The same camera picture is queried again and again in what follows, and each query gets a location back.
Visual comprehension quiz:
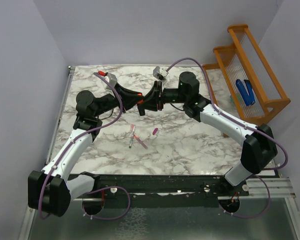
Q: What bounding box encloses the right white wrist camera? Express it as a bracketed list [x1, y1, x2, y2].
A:
[152, 66, 169, 86]

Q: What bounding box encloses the orange wooden rack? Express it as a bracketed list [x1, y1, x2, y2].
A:
[202, 24, 291, 125]

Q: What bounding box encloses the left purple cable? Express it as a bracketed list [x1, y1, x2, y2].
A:
[37, 71, 131, 221]

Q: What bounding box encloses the blue stapler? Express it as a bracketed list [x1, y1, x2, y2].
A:
[235, 79, 256, 107]

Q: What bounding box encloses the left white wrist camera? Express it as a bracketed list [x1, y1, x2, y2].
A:
[102, 72, 118, 96]

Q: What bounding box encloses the pink marker pen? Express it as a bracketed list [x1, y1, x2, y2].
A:
[134, 135, 148, 150]

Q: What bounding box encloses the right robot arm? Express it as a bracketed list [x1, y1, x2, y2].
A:
[137, 67, 278, 196]

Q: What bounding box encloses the purple pen cap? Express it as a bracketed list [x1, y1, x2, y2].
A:
[152, 128, 158, 135]

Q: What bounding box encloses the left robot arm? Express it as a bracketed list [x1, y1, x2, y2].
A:
[27, 84, 144, 217]

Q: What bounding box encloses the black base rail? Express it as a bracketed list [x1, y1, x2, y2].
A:
[81, 174, 249, 209]

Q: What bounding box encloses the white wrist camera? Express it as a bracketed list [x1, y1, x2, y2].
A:
[152, 66, 169, 86]
[102, 72, 118, 96]

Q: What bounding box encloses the white multicolour pen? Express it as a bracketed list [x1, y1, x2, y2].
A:
[128, 125, 136, 149]

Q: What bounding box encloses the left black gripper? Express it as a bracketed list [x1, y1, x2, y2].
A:
[93, 82, 145, 117]

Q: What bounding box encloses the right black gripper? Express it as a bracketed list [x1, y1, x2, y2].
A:
[137, 80, 188, 112]

